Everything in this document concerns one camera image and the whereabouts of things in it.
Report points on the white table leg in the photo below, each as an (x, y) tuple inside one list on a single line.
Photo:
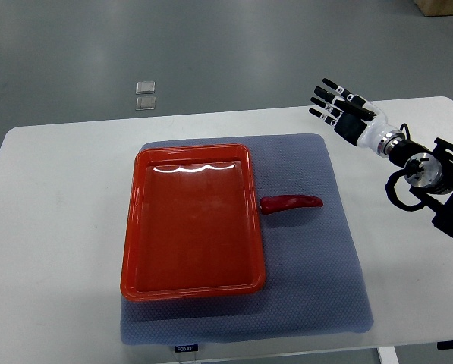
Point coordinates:
[(387, 355)]

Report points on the upper metal floor plate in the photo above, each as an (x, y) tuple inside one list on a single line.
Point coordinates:
[(145, 87)]

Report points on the blue-grey mesh mat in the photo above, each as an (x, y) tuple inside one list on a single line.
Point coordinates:
[(314, 282)]

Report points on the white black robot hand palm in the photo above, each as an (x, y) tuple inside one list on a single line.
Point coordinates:
[(362, 124)]

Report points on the black robot finger third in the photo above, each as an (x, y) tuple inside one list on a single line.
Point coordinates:
[(331, 109)]

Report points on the black robot finger topmost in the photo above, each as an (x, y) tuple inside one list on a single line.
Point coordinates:
[(339, 90)]

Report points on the black robot finger lowest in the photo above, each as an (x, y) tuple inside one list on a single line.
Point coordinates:
[(326, 117)]

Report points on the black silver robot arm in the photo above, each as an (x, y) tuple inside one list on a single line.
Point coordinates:
[(424, 177)]

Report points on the red plastic tray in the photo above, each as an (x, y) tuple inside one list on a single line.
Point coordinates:
[(193, 228)]

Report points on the black label tag on mat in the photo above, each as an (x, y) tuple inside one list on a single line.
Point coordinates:
[(187, 348)]

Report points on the cardboard box corner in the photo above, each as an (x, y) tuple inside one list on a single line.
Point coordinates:
[(434, 8)]

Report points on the red pepper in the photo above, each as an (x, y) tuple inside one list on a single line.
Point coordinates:
[(280, 203)]

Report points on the black robot finger second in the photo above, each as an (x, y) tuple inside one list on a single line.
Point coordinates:
[(326, 96)]

